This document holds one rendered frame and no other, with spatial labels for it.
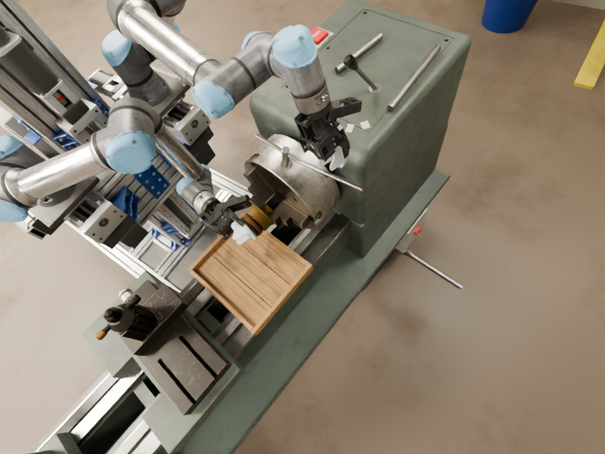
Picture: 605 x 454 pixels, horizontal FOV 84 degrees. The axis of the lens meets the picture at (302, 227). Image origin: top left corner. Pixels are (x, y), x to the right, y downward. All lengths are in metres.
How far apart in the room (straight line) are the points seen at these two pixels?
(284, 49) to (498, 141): 2.22
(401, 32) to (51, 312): 2.66
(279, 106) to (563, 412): 1.89
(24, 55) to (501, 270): 2.30
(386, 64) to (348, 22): 0.26
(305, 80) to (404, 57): 0.58
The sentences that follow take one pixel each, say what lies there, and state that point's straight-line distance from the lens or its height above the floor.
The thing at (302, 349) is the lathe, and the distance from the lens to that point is 1.50.
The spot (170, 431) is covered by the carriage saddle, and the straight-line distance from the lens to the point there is 1.23.
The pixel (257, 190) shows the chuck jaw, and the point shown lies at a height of 1.16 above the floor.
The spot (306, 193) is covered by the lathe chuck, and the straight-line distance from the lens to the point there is 0.99.
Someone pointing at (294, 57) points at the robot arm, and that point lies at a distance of 0.68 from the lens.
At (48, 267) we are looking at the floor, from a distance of 3.11.
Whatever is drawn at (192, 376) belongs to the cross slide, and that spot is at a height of 0.97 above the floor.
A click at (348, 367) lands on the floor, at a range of 2.01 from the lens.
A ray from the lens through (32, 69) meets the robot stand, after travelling 1.39.
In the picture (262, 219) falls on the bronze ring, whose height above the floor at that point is 1.11.
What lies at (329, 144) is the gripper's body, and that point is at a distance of 0.80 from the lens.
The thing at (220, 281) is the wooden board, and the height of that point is 0.88.
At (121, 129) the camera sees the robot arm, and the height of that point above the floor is 1.43.
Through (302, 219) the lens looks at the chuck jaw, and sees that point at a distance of 1.04.
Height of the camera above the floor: 2.01
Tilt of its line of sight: 62 degrees down
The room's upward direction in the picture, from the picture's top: 21 degrees counter-clockwise
